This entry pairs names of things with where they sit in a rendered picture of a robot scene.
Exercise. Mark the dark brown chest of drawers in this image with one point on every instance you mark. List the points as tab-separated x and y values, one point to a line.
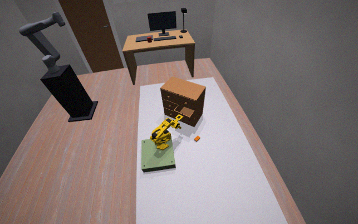
189	90

